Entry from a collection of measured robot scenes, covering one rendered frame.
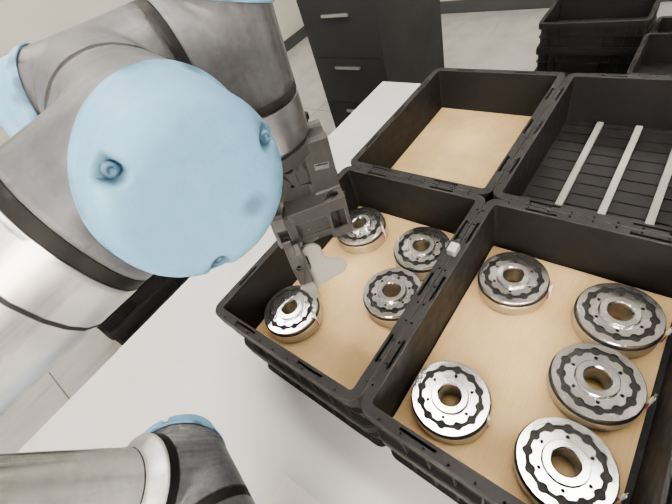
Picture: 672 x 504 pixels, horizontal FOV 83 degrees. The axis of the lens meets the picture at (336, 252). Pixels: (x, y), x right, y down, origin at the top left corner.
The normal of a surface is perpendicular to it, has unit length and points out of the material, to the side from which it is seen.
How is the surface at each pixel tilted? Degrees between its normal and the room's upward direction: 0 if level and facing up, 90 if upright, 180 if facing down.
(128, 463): 67
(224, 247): 90
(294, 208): 4
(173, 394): 0
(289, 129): 94
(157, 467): 25
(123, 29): 37
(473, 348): 0
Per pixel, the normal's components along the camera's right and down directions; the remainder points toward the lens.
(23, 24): 0.78, 0.29
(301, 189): 0.27, 0.70
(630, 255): -0.57, 0.71
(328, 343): -0.27, -0.64
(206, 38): 0.53, 0.29
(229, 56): 0.63, 0.56
